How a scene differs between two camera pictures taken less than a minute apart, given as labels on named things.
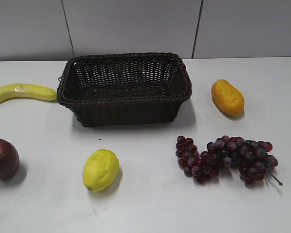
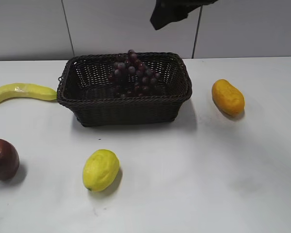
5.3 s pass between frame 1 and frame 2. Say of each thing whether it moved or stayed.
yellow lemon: stayed
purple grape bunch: moved
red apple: stayed
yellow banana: stayed
